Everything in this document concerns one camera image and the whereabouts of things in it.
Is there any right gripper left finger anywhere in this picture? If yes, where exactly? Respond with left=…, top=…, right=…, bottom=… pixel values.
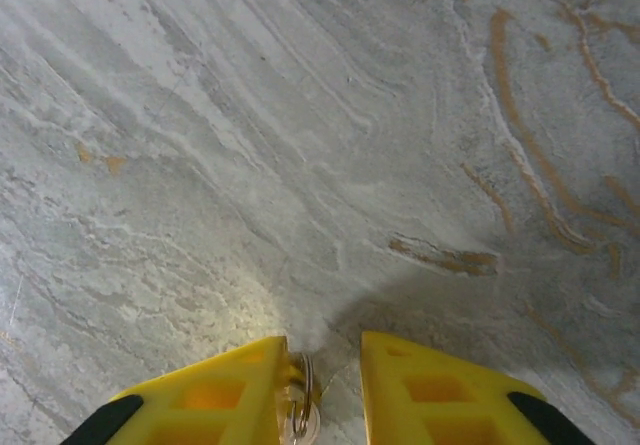
left=59, top=334, right=292, bottom=445

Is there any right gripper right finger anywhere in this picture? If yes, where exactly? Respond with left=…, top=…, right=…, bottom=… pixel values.
left=359, top=330, right=600, bottom=445

